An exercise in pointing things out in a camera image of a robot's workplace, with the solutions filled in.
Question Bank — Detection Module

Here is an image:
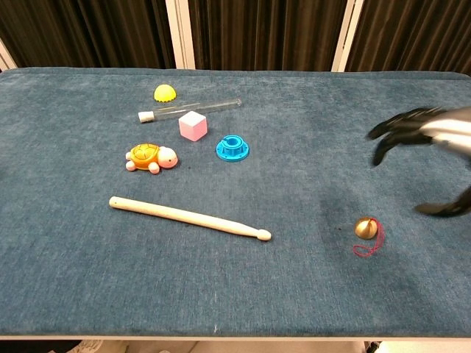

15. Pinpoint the blue plastic flange ring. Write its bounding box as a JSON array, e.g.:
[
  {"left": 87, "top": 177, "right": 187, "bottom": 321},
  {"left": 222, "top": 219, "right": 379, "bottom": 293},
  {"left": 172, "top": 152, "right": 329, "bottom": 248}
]
[{"left": 215, "top": 134, "right": 250, "bottom": 162}]

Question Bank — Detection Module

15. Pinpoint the white frame post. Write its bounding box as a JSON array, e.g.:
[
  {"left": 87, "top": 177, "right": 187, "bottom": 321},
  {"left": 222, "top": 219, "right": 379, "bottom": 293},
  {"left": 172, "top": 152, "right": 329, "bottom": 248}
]
[
  {"left": 330, "top": 0, "right": 365, "bottom": 73},
  {"left": 0, "top": 38, "right": 18, "bottom": 72},
  {"left": 164, "top": 0, "right": 196, "bottom": 71}
]

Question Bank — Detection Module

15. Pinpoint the dark pleated curtain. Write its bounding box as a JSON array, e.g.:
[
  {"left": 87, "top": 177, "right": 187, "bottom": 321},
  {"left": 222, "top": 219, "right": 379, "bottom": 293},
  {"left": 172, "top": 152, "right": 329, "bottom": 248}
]
[{"left": 0, "top": 0, "right": 471, "bottom": 76}]

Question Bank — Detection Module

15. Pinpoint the yellow plastic dome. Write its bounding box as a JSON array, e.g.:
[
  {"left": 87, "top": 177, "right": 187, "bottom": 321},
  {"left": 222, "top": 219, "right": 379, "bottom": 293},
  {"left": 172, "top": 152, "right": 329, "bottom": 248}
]
[{"left": 153, "top": 84, "right": 178, "bottom": 102}]

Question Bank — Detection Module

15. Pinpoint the orange and pink toy turtle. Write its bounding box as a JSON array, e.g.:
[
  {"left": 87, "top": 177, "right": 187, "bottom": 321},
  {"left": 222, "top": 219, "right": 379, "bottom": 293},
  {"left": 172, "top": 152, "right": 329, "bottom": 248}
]
[{"left": 124, "top": 143, "right": 179, "bottom": 174}]

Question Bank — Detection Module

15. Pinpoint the pink cube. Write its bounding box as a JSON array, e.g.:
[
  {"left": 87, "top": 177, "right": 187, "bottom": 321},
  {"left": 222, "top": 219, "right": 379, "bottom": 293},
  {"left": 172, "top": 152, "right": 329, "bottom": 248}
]
[{"left": 178, "top": 110, "right": 208, "bottom": 142}]

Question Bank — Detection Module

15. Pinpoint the blue velvet table cloth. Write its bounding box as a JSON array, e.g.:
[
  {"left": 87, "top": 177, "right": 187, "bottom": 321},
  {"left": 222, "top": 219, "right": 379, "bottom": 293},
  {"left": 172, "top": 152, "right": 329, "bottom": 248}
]
[{"left": 0, "top": 67, "right": 471, "bottom": 338}]

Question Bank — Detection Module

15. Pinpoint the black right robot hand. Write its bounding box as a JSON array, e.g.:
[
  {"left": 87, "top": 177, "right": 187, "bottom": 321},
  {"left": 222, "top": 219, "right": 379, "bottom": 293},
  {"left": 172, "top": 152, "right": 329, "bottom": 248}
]
[{"left": 367, "top": 106, "right": 471, "bottom": 217}]

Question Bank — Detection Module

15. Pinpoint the wooden drumstick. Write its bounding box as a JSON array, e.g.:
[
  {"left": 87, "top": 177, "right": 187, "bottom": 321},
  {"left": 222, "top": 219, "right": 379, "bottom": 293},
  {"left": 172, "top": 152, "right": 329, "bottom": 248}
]
[{"left": 108, "top": 196, "right": 272, "bottom": 242}]

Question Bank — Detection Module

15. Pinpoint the golden bell with red string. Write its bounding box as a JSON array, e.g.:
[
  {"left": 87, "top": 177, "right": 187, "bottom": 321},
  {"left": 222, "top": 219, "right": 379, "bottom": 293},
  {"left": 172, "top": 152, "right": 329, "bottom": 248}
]
[{"left": 352, "top": 216, "right": 386, "bottom": 257}]

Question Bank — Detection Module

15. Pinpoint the clear glass test tube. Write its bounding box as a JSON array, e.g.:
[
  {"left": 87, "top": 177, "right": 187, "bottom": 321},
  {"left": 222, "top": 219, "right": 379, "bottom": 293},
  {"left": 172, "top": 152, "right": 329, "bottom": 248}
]
[{"left": 138, "top": 96, "right": 243, "bottom": 124}]

